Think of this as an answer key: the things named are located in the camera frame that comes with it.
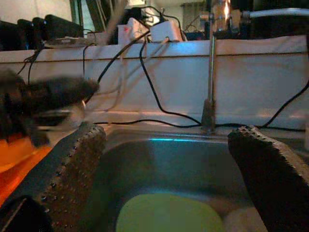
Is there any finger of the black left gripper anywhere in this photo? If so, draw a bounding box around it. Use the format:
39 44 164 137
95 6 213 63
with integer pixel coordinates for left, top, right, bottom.
24 76 101 115

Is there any orange bowl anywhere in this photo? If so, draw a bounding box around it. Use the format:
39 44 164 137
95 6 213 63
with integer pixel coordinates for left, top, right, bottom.
0 134 54 206

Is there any stainless steel sink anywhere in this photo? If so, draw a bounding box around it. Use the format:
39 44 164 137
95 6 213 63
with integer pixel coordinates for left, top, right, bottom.
52 125 309 232

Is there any white cable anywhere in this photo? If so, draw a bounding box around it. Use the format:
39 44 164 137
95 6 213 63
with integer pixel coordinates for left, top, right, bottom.
106 37 170 112

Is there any chrome faucet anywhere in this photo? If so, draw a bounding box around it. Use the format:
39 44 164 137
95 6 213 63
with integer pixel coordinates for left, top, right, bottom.
200 0 244 135

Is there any black power cable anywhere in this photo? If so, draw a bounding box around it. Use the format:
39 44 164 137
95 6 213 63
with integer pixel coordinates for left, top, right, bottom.
94 119 203 129
96 30 151 85
139 40 203 127
216 81 309 133

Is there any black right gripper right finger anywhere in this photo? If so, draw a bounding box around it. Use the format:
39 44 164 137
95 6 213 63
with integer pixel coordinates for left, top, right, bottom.
228 125 309 232

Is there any white charger with red print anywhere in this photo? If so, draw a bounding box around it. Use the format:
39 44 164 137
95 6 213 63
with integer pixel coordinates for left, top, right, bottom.
117 17 151 46

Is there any green plate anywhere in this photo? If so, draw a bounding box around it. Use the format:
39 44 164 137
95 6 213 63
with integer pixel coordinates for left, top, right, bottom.
115 193 225 232

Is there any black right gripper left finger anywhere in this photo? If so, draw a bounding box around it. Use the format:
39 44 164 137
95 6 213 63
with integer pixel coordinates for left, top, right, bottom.
7 122 107 232

